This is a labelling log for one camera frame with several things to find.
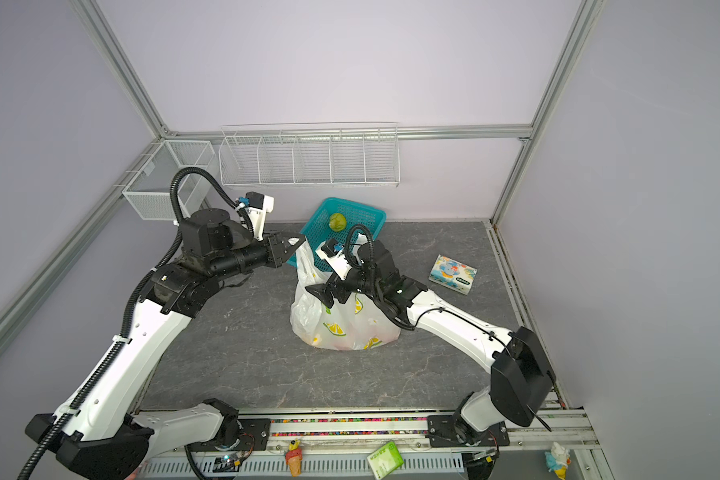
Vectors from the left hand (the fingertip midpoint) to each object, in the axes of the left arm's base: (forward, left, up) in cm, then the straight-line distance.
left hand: (304, 243), depth 63 cm
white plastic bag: (-6, -10, -28) cm, 30 cm away
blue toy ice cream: (-39, -54, -36) cm, 76 cm away
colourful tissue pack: (+13, -42, -34) cm, 56 cm away
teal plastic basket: (+36, +4, -35) cm, 50 cm away
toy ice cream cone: (-34, +6, -36) cm, 50 cm away
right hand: (+1, -1, -13) cm, 13 cm away
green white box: (-37, -15, -36) cm, 54 cm away
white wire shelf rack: (+50, -13, -12) cm, 54 cm away
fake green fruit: (+40, -3, -34) cm, 53 cm away
